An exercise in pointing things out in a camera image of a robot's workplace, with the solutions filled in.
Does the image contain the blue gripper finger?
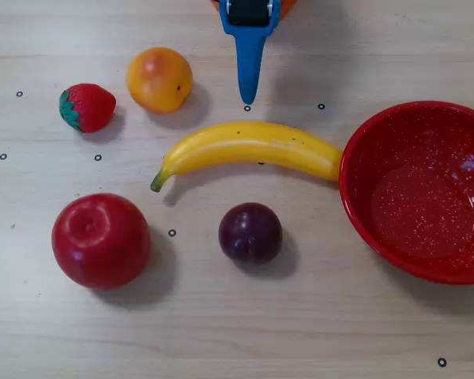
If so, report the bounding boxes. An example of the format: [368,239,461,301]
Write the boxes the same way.
[236,37,268,106]

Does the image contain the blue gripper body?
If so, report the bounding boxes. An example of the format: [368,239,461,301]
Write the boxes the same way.
[219,0,282,39]

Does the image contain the yellow plastic banana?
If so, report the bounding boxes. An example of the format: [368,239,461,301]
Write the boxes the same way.
[149,120,344,193]

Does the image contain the red speckled bowl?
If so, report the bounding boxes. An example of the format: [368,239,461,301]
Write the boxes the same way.
[338,100,474,286]

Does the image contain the orange yellow plastic peach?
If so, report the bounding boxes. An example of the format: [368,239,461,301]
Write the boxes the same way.
[126,47,194,115]

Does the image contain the red plastic strawberry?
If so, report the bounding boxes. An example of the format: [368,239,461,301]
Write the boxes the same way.
[58,83,117,133]

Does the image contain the purple plastic plum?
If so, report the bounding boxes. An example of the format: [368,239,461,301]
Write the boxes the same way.
[218,202,284,265]

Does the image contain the red plastic apple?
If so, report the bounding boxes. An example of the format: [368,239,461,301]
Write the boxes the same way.
[51,193,152,291]

